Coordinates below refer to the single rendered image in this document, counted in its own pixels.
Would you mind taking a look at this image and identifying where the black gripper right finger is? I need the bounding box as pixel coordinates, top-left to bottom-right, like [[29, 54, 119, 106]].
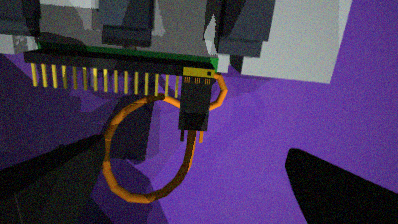
[[285, 148, 398, 224]]

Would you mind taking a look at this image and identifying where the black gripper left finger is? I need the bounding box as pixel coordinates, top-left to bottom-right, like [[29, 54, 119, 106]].
[[0, 135, 105, 224]]

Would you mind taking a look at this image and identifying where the black pin header strip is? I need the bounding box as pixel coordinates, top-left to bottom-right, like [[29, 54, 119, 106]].
[[23, 41, 219, 79]]

